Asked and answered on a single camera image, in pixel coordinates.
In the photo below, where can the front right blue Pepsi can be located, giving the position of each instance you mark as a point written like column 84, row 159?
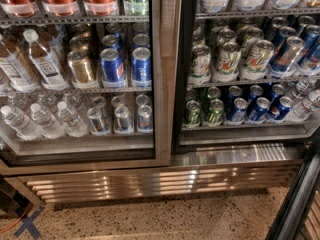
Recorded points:
column 141, row 66

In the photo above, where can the front 7up can left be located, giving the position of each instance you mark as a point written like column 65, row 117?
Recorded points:
column 200, row 65

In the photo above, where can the front left blue Pepsi can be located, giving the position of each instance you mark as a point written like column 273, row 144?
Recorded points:
column 112, row 67

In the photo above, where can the gold soda can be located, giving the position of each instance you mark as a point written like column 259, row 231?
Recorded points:
column 82, row 70

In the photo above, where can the blue Pepsi can lower left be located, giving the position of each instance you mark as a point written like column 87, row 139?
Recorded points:
column 236, row 111

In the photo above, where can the blue pepsi can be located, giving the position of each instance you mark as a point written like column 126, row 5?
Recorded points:
column 257, row 110
column 236, row 111
column 112, row 67
column 141, row 66

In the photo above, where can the water bottle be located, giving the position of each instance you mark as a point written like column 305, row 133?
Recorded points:
column 73, row 122
column 21, row 123
column 46, row 121

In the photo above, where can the green soda can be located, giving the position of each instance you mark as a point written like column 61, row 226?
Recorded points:
column 192, row 114

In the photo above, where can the right water bottle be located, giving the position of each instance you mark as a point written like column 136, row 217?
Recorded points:
column 73, row 122

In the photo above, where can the blue Pepsi can lower middle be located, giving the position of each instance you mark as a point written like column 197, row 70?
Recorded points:
column 257, row 110

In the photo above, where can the left water bottle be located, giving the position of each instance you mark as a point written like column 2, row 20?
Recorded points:
column 21, row 123

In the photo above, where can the fridge glass door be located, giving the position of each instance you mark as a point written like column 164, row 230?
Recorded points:
column 127, row 125
column 298, row 200

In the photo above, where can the middle water bottle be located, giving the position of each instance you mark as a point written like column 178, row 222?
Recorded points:
column 46, row 121

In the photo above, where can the tea bottle white cap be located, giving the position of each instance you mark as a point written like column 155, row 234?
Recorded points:
column 45, row 60

